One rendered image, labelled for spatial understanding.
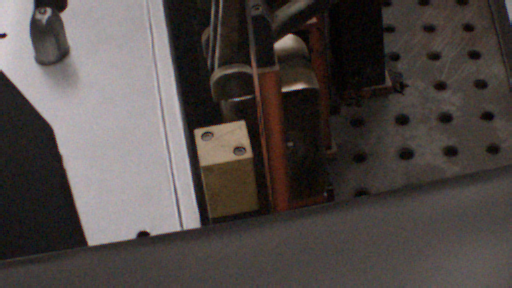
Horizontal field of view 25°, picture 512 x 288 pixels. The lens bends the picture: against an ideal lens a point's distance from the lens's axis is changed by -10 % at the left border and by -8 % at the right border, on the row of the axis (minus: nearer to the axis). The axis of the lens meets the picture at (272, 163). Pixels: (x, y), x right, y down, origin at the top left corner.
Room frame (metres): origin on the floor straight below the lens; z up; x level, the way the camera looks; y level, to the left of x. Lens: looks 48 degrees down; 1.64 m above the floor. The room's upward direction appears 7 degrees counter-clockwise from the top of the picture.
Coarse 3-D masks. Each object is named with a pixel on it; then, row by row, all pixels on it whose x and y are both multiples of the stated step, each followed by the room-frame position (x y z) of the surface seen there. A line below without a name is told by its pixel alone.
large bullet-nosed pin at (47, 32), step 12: (36, 12) 0.74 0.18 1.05; (48, 12) 0.74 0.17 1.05; (36, 24) 0.73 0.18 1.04; (48, 24) 0.73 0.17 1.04; (60, 24) 0.73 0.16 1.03; (36, 36) 0.73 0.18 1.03; (48, 36) 0.72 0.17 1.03; (60, 36) 0.73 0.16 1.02; (36, 48) 0.73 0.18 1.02; (48, 48) 0.72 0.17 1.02; (60, 48) 0.73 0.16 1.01; (36, 60) 0.73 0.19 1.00; (48, 60) 0.72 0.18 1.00; (60, 60) 0.73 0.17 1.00
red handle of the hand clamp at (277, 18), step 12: (300, 0) 0.63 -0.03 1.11; (312, 0) 0.63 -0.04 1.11; (324, 0) 0.63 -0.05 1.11; (336, 0) 0.63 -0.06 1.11; (276, 12) 0.64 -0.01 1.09; (288, 12) 0.63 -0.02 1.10; (300, 12) 0.63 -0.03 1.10; (312, 12) 0.63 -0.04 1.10; (276, 24) 0.63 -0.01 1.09; (288, 24) 0.62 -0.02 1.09; (300, 24) 0.62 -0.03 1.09; (276, 36) 0.62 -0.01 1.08
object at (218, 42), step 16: (224, 0) 0.61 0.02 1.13; (240, 0) 0.61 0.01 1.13; (224, 16) 0.61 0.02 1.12; (240, 16) 0.61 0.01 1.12; (224, 32) 0.61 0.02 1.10; (240, 32) 0.61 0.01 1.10; (224, 48) 0.61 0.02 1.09; (240, 48) 0.61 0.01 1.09; (208, 64) 0.64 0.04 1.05; (224, 64) 0.61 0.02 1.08
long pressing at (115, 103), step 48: (0, 0) 0.83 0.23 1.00; (96, 0) 0.80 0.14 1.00; (144, 0) 0.79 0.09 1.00; (0, 48) 0.76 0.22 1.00; (96, 48) 0.73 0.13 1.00; (144, 48) 0.72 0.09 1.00; (48, 96) 0.68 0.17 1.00; (96, 96) 0.68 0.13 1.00; (144, 96) 0.67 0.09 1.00; (96, 144) 0.62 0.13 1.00; (144, 144) 0.62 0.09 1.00; (96, 192) 0.58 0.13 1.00; (144, 192) 0.57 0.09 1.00; (192, 192) 0.56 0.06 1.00; (96, 240) 0.53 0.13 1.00
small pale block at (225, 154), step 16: (208, 128) 0.56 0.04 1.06; (224, 128) 0.56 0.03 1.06; (240, 128) 0.56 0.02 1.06; (208, 144) 0.55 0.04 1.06; (224, 144) 0.55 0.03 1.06; (240, 144) 0.54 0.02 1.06; (208, 160) 0.53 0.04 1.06; (224, 160) 0.53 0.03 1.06; (240, 160) 0.53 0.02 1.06; (208, 176) 0.53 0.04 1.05; (224, 176) 0.53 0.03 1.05; (240, 176) 0.53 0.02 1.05; (208, 192) 0.53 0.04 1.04; (224, 192) 0.53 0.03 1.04; (240, 192) 0.53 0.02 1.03; (256, 192) 0.53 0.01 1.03; (208, 208) 0.53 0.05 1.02; (224, 208) 0.53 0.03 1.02; (240, 208) 0.53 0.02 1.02; (256, 208) 0.53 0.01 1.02
